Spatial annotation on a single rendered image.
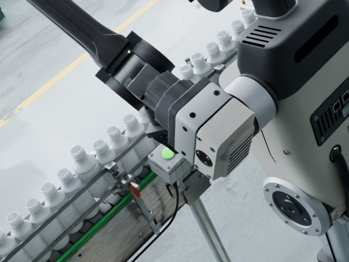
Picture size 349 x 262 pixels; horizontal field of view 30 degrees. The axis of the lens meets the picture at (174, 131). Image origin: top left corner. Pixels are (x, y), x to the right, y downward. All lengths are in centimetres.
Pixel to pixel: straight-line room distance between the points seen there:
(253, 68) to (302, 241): 185
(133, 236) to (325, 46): 97
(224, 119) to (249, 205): 210
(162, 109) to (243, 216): 203
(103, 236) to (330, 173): 80
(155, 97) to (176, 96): 4
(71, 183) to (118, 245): 24
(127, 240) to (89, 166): 27
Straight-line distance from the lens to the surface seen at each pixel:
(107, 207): 184
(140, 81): 108
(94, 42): 112
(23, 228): 173
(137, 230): 191
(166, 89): 105
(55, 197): 175
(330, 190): 127
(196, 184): 199
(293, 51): 107
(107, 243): 185
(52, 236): 177
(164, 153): 171
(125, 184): 174
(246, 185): 318
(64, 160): 392
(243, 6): 230
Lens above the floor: 215
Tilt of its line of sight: 36 degrees down
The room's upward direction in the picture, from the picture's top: 26 degrees counter-clockwise
